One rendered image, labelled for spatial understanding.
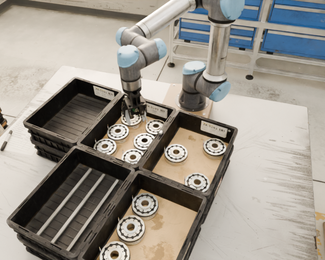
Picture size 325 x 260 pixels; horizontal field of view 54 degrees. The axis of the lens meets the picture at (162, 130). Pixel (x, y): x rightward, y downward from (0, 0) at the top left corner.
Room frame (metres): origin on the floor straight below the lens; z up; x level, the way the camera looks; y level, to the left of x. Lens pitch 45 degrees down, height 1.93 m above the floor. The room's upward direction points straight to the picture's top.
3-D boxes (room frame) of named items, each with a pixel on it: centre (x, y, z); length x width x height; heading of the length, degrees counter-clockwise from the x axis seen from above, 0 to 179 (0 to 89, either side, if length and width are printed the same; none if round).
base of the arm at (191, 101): (1.35, -0.16, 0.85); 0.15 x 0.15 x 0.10
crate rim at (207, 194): (0.89, -0.12, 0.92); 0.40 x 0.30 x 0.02; 154
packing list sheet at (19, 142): (1.21, 0.73, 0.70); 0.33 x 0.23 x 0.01; 165
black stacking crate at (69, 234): (0.65, 0.32, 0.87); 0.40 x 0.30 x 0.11; 154
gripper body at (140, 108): (0.94, 0.11, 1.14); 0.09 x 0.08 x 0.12; 20
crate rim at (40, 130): (1.15, 0.42, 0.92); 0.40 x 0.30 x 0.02; 154
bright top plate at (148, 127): (1.08, 0.03, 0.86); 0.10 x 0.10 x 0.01
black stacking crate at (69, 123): (1.15, 0.42, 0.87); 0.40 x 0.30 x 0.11; 154
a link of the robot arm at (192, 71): (1.35, -0.16, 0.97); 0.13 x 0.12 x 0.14; 41
